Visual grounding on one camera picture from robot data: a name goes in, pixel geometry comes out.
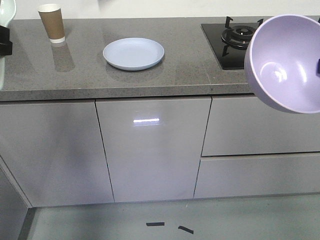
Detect grey upper drawer front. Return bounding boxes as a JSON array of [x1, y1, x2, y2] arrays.
[[202, 96, 320, 156]]

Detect lilac plastic bowl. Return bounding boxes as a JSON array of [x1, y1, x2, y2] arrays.
[[244, 14, 320, 114]]

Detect pale green plastic spoon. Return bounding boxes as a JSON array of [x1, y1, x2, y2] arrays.
[[0, 0, 17, 90]]

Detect brown paper cup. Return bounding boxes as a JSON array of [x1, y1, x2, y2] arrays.
[[37, 3, 66, 44]]

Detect grey lower drawer front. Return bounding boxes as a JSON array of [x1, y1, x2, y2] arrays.
[[194, 153, 320, 199]]

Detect black floor tape strip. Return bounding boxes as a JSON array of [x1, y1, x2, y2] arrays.
[[178, 225, 194, 235], [146, 221, 165, 227]]

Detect black gas stove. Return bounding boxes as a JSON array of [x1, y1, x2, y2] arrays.
[[201, 16, 264, 70]]

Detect grey cabinet door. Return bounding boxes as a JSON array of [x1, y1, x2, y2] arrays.
[[96, 97, 211, 202], [0, 100, 114, 207]]

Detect grey drawer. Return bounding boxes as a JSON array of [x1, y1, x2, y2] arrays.
[[202, 96, 320, 156], [194, 153, 320, 199]]

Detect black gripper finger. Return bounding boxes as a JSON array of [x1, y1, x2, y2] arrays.
[[0, 25, 13, 57], [317, 59, 320, 74]]

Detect light blue plastic plate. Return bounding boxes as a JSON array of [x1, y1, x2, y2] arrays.
[[102, 37, 165, 71]]

